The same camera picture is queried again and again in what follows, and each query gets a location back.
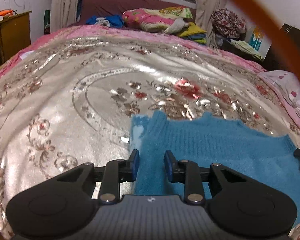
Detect orange strap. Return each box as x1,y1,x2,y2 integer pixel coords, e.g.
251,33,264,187
207,0,300,111

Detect yellow folded cloth stack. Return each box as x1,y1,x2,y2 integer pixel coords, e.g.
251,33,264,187
175,22,207,45

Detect pink bed sheet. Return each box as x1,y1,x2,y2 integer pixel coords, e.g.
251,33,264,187
0,25,300,130

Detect pink floral pillow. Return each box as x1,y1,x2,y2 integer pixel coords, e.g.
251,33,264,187
122,6,193,33

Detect dark red headboard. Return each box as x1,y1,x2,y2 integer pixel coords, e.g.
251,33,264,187
76,0,197,27

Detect blue flower picture box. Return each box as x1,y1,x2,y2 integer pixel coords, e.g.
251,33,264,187
248,26,271,58

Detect papers on nightstand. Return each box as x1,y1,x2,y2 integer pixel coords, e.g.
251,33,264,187
230,39,263,61

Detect teal fleece garment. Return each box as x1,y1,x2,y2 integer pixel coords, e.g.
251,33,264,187
130,111,300,223

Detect right beige curtain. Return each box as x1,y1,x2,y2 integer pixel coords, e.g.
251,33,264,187
196,0,227,48

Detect beige floral satin bedspread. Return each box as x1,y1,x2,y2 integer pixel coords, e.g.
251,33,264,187
0,36,300,239

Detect grey white stuffed cloth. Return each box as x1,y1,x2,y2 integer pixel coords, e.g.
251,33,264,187
164,18,189,34

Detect blue crumpled clothes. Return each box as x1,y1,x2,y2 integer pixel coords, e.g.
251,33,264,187
85,15,125,28

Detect wooden side cabinet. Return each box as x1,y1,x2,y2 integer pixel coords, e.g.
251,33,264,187
0,11,32,65

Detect beige curtain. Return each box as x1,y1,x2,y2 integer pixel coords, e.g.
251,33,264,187
50,0,78,33
196,0,227,48

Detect polka dot pillow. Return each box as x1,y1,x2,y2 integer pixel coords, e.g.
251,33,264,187
259,70,300,118

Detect left beige curtain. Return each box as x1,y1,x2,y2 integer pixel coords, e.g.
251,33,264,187
50,0,78,33

